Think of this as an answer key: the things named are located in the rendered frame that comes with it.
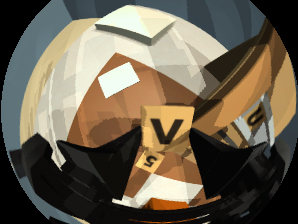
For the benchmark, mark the white flat card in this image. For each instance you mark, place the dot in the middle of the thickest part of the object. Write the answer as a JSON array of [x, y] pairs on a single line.
[[117, 79]]

